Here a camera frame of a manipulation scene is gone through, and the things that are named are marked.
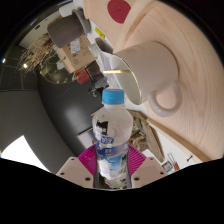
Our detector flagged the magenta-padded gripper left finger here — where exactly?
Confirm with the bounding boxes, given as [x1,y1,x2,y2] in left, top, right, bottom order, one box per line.
[55,144,101,190]

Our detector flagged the gold stick in mug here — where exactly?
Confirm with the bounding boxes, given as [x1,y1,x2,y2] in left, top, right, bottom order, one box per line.
[102,68,133,74]

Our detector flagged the white ceramic mug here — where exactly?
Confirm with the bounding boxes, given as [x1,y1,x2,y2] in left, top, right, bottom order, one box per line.
[109,40,183,118]

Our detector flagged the brown cardboard box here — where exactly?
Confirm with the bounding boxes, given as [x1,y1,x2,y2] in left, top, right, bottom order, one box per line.
[53,34,99,74]

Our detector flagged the flat round red coaster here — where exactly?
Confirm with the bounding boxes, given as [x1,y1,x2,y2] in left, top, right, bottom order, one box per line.
[106,0,132,24]

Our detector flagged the grey pot with dried plant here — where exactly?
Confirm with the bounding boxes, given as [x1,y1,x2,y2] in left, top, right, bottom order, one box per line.
[18,14,84,76]

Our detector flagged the wooden paint brushes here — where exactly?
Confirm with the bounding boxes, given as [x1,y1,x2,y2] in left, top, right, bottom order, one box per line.
[167,152,181,172]

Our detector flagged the yellow tag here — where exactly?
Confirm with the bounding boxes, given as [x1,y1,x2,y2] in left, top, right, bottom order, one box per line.
[94,27,106,40]

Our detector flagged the small paint jar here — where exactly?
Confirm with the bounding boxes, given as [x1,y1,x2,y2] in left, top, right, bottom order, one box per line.
[161,159,174,173]

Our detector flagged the red box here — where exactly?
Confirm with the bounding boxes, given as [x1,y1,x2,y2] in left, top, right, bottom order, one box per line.
[73,66,91,84]

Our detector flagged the grey plant saucer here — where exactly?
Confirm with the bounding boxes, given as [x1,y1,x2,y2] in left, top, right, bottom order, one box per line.
[71,8,92,36]

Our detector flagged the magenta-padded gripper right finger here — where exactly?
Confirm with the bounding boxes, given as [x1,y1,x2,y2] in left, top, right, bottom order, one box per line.
[126,144,169,190]

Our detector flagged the bright ceiling light panel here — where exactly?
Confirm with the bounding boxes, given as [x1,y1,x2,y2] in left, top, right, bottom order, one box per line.
[0,134,51,173]

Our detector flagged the grey printed newspaper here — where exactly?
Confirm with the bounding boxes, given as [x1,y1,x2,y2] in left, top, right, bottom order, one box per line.
[96,38,116,73]

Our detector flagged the blue-capped white drink bottle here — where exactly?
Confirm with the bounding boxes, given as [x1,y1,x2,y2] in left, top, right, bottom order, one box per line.
[91,88,135,183]

